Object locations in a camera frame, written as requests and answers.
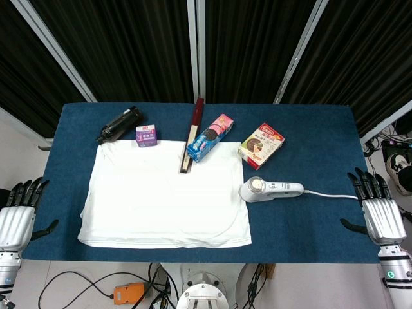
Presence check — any white handheld device with cord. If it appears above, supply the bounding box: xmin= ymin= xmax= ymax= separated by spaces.
xmin=238 ymin=176 xmax=305 ymax=203

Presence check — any orange floor pedal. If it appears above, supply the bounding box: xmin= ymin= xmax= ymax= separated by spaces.
xmin=113 ymin=282 xmax=153 ymax=305

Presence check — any white cloth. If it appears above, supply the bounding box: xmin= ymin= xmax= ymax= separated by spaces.
xmin=77 ymin=138 xmax=253 ymax=249

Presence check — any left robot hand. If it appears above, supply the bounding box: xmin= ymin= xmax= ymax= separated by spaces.
xmin=0 ymin=176 xmax=60 ymax=255

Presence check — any silver robot torso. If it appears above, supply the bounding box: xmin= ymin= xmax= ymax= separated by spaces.
xmin=175 ymin=273 xmax=228 ymax=309

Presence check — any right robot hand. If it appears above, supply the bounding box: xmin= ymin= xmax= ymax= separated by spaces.
xmin=340 ymin=167 xmax=408 ymax=248

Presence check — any cake picture snack box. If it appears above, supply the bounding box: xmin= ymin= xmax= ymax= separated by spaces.
xmin=237 ymin=122 xmax=286 ymax=171

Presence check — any black floor cable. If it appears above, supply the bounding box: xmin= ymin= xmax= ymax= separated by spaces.
xmin=38 ymin=271 xmax=115 ymax=308

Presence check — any dark red folding fan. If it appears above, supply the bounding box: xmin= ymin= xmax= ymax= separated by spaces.
xmin=179 ymin=97 xmax=206 ymax=175

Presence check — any blue table mat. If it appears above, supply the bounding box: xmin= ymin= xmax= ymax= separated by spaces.
xmin=21 ymin=102 xmax=381 ymax=265

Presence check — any black curtain panel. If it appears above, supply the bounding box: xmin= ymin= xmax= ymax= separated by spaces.
xmin=30 ymin=0 xmax=194 ymax=104
xmin=205 ymin=0 xmax=319 ymax=104
xmin=285 ymin=0 xmax=412 ymax=138
xmin=0 ymin=0 xmax=82 ymax=138

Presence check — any blue pink cookie box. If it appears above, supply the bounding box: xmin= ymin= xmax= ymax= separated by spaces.
xmin=185 ymin=113 xmax=235 ymax=164

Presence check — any dark plastic bottle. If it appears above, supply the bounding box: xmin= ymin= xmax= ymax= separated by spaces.
xmin=95 ymin=105 xmax=144 ymax=144

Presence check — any grey metal frame post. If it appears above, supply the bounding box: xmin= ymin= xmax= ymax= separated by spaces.
xmin=187 ymin=0 xmax=207 ymax=104
xmin=273 ymin=0 xmax=330 ymax=105
xmin=10 ymin=0 xmax=98 ymax=104

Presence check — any grey cable with strain relief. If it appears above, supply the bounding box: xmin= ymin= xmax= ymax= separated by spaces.
xmin=301 ymin=189 xmax=360 ymax=200

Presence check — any small purple box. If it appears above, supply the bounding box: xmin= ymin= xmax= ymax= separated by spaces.
xmin=135 ymin=124 xmax=159 ymax=149

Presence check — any black white sneaker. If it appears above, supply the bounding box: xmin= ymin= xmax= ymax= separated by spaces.
xmin=385 ymin=152 xmax=412 ymax=196

